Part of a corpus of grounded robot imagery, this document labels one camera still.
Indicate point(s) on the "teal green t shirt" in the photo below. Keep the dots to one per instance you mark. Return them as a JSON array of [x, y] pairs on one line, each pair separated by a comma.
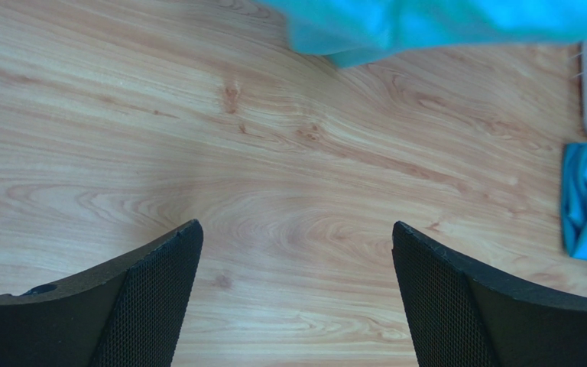
[[352, 33]]

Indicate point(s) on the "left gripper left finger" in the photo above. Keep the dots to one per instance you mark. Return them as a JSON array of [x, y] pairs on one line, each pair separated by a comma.
[[127, 311]]

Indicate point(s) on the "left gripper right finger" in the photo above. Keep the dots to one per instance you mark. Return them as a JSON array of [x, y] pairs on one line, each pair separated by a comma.
[[463, 312]]

